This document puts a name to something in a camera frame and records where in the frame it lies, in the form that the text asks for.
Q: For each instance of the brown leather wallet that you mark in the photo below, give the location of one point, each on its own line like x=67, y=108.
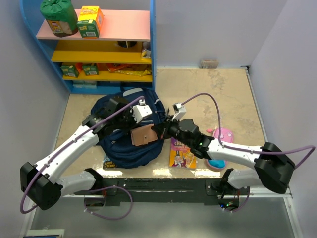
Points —
x=143, y=135

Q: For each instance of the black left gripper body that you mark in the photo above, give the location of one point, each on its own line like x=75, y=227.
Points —
x=126, y=122

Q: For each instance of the navy blue backpack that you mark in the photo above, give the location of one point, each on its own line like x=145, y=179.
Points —
x=136, y=147

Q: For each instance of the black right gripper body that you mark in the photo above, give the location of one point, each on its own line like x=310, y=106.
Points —
x=173, y=130

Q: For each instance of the aluminium rail frame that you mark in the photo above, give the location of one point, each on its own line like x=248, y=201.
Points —
x=221, y=104

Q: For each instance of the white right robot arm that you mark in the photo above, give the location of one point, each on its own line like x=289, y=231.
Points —
x=265, y=165

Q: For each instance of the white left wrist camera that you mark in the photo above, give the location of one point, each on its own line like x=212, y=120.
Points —
x=141, y=111

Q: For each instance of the green chips canister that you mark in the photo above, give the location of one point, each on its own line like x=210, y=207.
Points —
x=60, y=16

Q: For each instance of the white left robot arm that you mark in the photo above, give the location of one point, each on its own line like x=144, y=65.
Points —
x=43, y=183

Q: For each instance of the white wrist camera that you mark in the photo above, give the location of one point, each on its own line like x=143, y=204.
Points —
x=141, y=111
x=179, y=111

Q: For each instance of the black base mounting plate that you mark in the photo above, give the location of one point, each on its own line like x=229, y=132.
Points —
x=163, y=190

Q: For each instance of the Roald Dahl Charlie book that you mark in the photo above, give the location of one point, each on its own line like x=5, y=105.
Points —
x=180, y=156

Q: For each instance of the yellow green carton box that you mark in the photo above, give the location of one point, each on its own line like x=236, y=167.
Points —
x=90, y=21

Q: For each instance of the green box left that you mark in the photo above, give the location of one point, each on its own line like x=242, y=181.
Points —
x=70, y=71

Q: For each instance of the small brown box at wall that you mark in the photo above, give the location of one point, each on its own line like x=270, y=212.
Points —
x=208, y=64

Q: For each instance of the blue shelf unit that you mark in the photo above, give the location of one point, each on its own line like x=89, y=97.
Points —
x=120, y=41

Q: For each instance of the orange yellow snack packets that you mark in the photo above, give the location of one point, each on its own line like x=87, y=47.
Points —
x=127, y=69

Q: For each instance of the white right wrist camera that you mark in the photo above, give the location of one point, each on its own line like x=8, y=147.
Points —
x=179, y=111

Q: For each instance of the green box right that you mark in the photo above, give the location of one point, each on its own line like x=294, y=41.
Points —
x=90, y=69

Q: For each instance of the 169-storey treehouse book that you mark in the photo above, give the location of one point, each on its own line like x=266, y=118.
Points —
x=108, y=163

